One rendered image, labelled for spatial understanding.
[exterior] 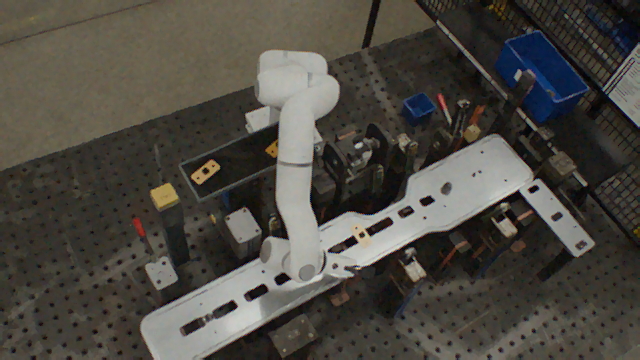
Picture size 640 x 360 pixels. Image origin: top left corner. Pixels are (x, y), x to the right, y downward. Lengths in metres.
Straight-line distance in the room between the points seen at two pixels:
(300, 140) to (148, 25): 2.44
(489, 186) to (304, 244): 0.82
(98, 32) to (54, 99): 0.53
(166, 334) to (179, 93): 1.93
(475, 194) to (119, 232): 1.25
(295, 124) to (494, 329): 1.12
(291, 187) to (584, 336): 1.29
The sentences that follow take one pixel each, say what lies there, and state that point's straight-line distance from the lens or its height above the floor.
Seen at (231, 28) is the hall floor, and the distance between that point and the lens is 3.76.
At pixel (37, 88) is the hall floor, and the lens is 3.62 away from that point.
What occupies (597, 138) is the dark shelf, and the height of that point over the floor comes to 1.03.
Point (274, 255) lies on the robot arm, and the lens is 1.55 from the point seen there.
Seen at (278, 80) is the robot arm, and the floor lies 1.45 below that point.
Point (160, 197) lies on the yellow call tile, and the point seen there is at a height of 1.16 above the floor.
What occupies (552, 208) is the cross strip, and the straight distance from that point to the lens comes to 2.15.
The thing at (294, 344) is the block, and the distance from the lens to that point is 1.71.
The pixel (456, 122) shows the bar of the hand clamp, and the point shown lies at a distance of 2.02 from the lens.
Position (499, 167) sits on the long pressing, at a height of 1.00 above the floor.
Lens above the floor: 2.68
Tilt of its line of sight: 59 degrees down
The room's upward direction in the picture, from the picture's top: 12 degrees clockwise
